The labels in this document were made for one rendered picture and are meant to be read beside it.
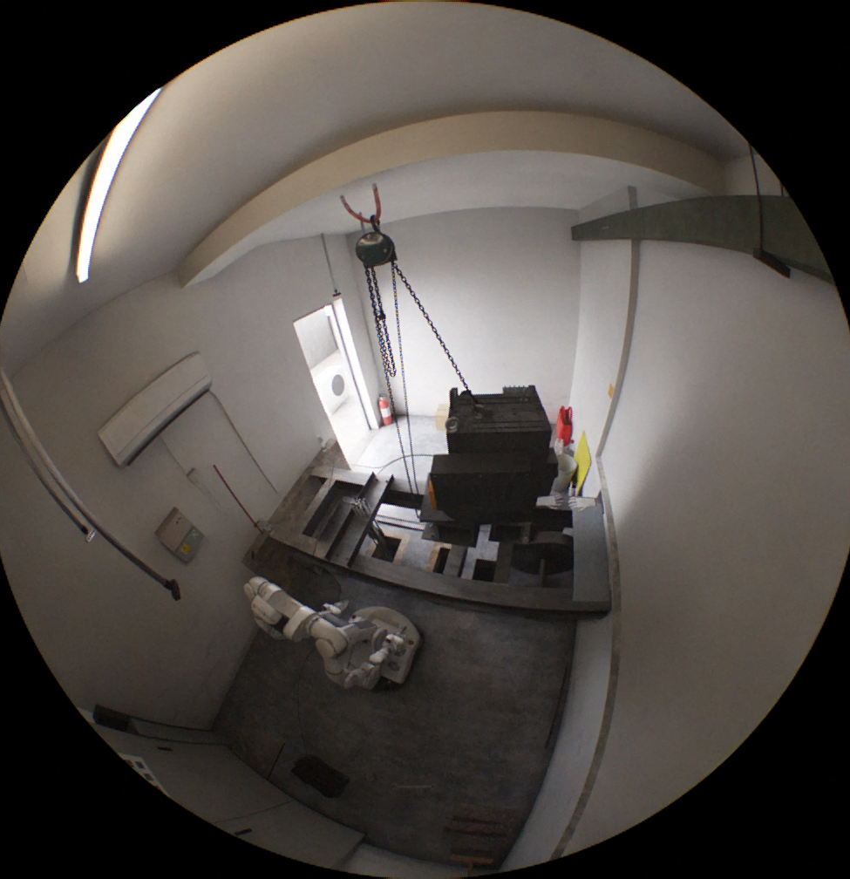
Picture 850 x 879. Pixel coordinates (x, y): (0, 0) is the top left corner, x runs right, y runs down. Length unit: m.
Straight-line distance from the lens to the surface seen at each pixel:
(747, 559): 1.09
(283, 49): 0.70
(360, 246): 1.14
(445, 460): 1.26
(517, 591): 1.80
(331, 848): 2.53
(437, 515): 1.78
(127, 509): 2.11
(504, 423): 1.26
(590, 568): 1.98
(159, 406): 1.86
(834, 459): 0.92
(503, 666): 2.37
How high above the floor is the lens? 2.36
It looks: 39 degrees down
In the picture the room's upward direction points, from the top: 11 degrees counter-clockwise
